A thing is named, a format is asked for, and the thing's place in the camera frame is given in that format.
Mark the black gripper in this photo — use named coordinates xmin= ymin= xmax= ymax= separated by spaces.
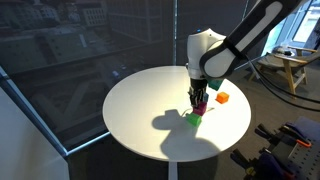
xmin=187 ymin=77 xmax=208 ymax=106

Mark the pink block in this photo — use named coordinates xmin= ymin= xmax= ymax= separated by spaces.
xmin=192 ymin=101 xmax=208 ymax=117

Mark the green block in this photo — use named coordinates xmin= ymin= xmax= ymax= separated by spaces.
xmin=185 ymin=112 xmax=203 ymax=128

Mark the orange block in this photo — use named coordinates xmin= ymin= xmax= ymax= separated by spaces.
xmin=215 ymin=91 xmax=230 ymax=105

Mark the wooden chair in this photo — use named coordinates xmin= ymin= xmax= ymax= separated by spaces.
xmin=248 ymin=44 xmax=320 ymax=100

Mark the small white black gadget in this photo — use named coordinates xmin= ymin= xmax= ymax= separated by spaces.
xmin=278 ymin=45 xmax=294 ymax=56

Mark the black perforated breadboard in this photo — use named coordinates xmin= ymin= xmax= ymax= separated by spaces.
xmin=276 ymin=133 xmax=320 ymax=180

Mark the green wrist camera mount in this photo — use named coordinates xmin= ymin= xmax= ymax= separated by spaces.
xmin=208 ymin=77 xmax=224 ymax=92

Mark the vertical window frame bar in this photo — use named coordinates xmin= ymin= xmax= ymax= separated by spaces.
xmin=172 ymin=0 xmax=179 ymax=67

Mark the white table pedestal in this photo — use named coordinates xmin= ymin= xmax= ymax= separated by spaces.
xmin=167 ymin=161 xmax=179 ymax=180

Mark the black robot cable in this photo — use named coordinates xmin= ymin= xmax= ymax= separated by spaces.
xmin=244 ymin=54 xmax=320 ymax=113
xmin=248 ymin=56 xmax=320 ymax=105

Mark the purple clamp with orange handle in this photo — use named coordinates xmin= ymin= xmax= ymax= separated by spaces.
xmin=229 ymin=148 xmax=298 ymax=180
xmin=254 ymin=121 xmax=313 ymax=148

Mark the grey slanted window post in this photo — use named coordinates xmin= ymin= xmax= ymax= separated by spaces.
xmin=0 ymin=64 xmax=69 ymax=158

